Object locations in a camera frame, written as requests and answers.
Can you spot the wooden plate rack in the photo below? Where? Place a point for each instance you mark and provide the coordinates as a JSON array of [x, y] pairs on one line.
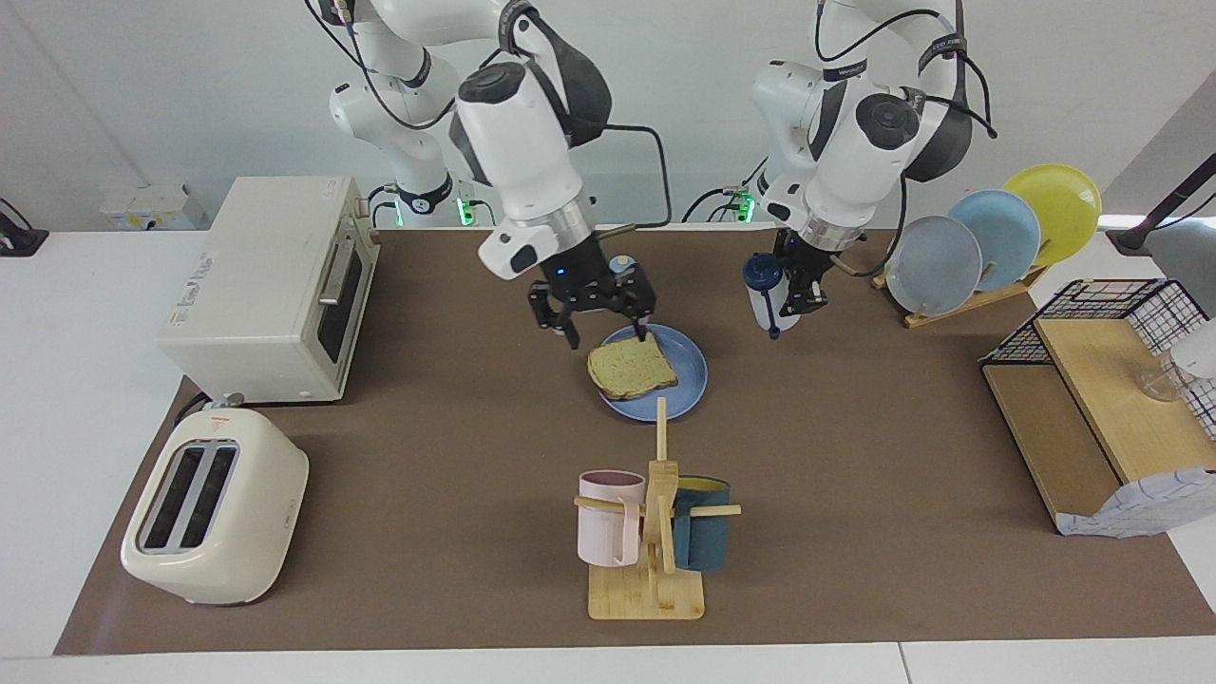
[[959, 309]]

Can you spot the cream toaster oven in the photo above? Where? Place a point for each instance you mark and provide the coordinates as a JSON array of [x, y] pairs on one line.
[[247, 285]]

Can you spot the black stand base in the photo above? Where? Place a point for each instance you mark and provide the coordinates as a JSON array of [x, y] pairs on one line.
[[19, 237]]

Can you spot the wooden mug tree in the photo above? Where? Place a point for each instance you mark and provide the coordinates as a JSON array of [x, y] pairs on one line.
[[646, 594]]

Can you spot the toasted bread slice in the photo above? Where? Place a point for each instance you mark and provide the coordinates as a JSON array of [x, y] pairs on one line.
[[629, 369]]

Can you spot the grey plate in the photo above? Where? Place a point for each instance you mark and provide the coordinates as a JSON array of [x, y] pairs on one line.
[[931, 271]]

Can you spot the yellow plate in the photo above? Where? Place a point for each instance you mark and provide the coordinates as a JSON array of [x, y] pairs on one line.
[[1064, 204]]

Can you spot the brown table mat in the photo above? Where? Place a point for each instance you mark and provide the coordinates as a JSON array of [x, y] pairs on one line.
[[427, 522]]

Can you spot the light blue plate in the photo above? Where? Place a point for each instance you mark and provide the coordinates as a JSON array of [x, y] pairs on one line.
[[1007, 228]]

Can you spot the blue round plate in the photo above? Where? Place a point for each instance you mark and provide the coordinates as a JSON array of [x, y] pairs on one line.
[[684, 380]]

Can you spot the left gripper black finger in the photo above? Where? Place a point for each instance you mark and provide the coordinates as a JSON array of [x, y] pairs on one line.
[[793, 299], [815, 293]]

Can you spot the cream two-slot toaster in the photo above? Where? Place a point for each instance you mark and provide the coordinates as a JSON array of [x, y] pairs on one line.
[[228, 532]]

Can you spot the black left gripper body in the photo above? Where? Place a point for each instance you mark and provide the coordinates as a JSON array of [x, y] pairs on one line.
[[807, 255]]

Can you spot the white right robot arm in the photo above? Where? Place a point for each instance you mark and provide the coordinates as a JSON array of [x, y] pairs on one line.
[[527, 142]]

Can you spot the pink mug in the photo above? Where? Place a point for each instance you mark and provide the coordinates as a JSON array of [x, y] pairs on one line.
[[608, 532]]

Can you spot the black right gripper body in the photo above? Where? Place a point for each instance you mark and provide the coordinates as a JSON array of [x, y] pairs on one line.
[[581, 283]]

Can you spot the white squeeze bottle blue cap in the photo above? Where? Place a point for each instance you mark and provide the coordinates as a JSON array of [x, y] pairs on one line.
[[771, 304]]

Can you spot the dark teal mug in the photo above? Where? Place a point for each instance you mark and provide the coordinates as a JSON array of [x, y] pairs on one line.
[[705, 537]]

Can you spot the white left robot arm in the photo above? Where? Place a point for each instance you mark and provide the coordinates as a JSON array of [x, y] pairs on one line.
[[864, 142]]

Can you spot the clear glass cup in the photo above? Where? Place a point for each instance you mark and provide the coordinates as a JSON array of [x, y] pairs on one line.
[[1161, 385]]

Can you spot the white object on shelf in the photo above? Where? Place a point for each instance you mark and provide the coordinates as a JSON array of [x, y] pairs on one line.
[[1197, 350]]

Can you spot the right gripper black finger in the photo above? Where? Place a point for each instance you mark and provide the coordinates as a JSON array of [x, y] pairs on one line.
[[641, 294], [556, 309]]

